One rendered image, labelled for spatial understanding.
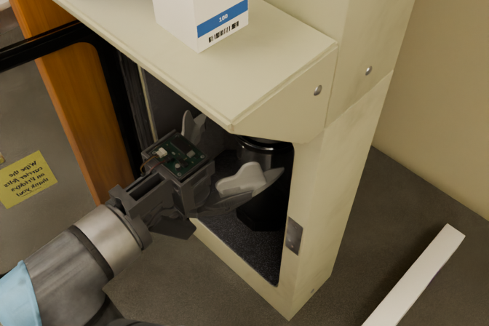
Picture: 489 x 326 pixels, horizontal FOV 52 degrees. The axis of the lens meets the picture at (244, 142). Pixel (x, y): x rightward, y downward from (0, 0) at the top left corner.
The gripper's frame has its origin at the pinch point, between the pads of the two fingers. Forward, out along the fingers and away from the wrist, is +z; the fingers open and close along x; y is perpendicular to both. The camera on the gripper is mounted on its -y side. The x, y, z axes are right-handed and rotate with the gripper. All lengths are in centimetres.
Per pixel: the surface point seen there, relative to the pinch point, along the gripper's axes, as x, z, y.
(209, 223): 3.5, -4.7, -20.0
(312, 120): -15.3, -7.8, 22.5
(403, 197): -15.5, 27.9, -27.6
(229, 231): 0.1, -3.4, -20.0
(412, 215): -19.0, 25.6, -27.6
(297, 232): -14.4, -5.7, 0.2
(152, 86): 13.1, -4.6, 5.0
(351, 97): -15.3, -2.1, 21.0
